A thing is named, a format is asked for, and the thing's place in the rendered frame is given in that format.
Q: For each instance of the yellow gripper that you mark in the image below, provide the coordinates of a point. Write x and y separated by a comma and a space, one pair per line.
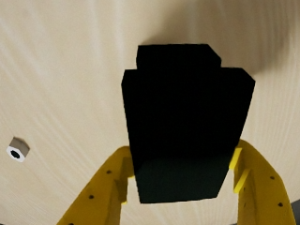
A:
262, 196

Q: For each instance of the black open box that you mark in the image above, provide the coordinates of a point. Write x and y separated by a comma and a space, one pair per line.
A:
176, 55

